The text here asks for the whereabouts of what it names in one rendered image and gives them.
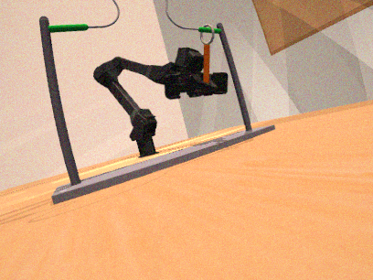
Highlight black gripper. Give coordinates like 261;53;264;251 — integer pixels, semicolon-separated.
165;72;228;100

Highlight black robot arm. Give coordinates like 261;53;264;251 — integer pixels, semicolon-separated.
93;48;204;158

